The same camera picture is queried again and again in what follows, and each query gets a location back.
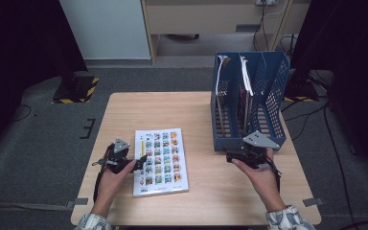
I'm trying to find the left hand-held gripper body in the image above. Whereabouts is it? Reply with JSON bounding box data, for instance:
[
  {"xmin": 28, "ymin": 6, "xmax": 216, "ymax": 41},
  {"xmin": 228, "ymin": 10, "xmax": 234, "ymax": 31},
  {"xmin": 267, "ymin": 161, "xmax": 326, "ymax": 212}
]
[{"xmin": 103, "ymin": 138, "xmax": 138, "ymax": 175}]

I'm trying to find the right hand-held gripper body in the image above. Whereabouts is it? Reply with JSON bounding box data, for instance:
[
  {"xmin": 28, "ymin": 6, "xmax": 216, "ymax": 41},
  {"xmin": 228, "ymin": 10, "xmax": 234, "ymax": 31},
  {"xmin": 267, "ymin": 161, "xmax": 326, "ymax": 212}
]
[{"xmin": 234, "ymin": 129, "xmax": 281, "ymax": 170}]

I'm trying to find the blue plastic file rack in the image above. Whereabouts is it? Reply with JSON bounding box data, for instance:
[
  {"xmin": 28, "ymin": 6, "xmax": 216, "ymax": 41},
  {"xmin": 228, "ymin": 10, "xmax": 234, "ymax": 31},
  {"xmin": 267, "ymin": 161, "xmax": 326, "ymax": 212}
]
[{"xmin": 210, "ymin": 51, "xmax": 291, "ymax": 152}]

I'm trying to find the white magazine with picture grid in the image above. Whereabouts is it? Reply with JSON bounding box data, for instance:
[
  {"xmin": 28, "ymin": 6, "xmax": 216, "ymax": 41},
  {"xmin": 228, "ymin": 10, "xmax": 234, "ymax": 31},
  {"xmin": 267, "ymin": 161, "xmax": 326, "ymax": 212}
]
[{"xmin": 132, "ymin": 127, "xmax": 190, "ymax": 198}]

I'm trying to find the black magazine with red print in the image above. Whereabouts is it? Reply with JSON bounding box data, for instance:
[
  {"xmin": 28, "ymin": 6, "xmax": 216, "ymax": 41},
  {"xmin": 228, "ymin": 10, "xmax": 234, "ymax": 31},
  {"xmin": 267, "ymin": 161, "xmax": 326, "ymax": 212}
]
[{"xmin": 215, "ymin": 55, "xmax": 230, "ymax": 136}]

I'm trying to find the person's right hand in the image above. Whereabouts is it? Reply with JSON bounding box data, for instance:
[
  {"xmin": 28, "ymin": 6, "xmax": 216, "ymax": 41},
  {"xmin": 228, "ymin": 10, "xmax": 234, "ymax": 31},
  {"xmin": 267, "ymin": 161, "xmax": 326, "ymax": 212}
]
[{"xmin": 232, "ymin": 149, "xmax": 287, "ymax": 214}]

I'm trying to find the person's left hand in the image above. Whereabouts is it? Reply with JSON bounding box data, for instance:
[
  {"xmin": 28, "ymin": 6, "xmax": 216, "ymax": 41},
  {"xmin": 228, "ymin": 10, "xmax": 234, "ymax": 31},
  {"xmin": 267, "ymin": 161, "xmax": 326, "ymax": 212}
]
[{"xmin": 92, "ymin": 160, "xmax": 138, "ymax": 217}]

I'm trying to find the grey tape strip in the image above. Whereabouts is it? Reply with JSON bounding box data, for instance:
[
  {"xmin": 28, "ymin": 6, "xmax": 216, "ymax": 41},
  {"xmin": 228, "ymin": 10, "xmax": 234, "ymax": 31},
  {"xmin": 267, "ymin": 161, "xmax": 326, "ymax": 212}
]
[
  {"xmin": 302, "ymin": 196, "xmax": 326, "ymax": 208},
  {"xmin": 66, "ymin": 197, "xmax": 89, "ymax": 209}
]

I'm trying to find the black striped stand base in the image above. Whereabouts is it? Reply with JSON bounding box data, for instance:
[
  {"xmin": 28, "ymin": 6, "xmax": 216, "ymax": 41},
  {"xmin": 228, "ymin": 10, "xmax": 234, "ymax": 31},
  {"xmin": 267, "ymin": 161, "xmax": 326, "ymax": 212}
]
[
  {"xmin": 283, "ymin": 68, "xmax": 321, "ymax": 104},
  {"xmin": 51, "ymin": 71, "xmax": 100, "ymax": 104}
]

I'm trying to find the white partition panel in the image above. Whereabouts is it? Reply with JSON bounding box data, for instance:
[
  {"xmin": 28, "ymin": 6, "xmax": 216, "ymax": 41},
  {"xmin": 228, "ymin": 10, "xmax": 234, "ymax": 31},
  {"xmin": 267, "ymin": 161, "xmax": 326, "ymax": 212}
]
[{"xmin": 58, "ymin": 0, "xmax": 151, "ymax": 61}]

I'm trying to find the beige wooden desk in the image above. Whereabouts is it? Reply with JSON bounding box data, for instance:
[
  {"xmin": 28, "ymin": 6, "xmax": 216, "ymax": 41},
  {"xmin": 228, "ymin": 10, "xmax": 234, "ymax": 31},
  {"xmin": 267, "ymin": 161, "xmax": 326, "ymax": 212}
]
[{"xmin": 140, "ymin": 0, "xmax": 312, "ymax": 66}]

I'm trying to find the black curtain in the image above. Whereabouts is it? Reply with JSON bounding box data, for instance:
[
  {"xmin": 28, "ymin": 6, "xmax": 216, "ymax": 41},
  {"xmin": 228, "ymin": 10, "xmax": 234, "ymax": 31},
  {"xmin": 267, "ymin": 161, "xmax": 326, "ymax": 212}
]
[
  {"xmin": 290, "ymin": 0, "xmax": 368, "ymax": 183},
  {"xmin": 0, "ymin": 0, "xmax": 89, "ymax": 161}
]

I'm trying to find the right hand-held gripper cable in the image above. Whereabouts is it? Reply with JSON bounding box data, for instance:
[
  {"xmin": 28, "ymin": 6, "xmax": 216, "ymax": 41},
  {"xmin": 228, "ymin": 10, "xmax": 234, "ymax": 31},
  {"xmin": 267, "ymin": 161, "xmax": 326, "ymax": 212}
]
[{"xmin": 262, "ymin": 156, "xmax": 283, "ymax": 194}]

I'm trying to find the hand-held gripper cable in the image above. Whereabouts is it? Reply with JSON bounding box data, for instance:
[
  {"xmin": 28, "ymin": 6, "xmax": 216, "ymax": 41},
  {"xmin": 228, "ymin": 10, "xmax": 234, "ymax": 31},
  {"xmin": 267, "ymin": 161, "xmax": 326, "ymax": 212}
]
[
  {"xmin": 262, "ymin": 156, "xmax": 283, "ymax": 194},
  {"xmin": 91, "ymin": 145, "xmax": 111, "ymax": 204}
]

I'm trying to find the left hand-held gripper cable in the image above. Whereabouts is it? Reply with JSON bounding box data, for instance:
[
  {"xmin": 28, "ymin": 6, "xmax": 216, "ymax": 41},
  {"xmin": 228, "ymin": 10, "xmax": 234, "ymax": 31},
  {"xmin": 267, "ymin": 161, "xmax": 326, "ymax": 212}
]
[{"xmin": 91, "ymin": 145, "xmax": 111, "ymax": 204}]

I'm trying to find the long black floor cable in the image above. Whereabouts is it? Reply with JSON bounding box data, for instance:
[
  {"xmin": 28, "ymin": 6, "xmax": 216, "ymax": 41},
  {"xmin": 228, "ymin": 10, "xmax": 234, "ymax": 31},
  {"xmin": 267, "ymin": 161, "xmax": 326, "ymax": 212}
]
[{"xmin": 323, "ymin": 103, "xmax": 357, "ymax": 226}]

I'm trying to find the thin black floor cable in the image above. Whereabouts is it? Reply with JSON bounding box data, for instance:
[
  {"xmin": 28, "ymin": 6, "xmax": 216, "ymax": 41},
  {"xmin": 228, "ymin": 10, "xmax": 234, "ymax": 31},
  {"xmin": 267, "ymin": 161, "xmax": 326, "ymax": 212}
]
[{"xmin": 11, "ymin": 103, "xmax": 33, "ymax": 123}]

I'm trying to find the black hanging cable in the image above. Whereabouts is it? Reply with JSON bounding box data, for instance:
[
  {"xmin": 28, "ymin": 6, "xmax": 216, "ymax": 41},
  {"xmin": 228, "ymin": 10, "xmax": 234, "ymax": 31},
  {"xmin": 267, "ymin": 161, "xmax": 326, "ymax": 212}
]
[{"xmin": 252, "ymin": 3, "xmax": 271, "ymax": 52}]

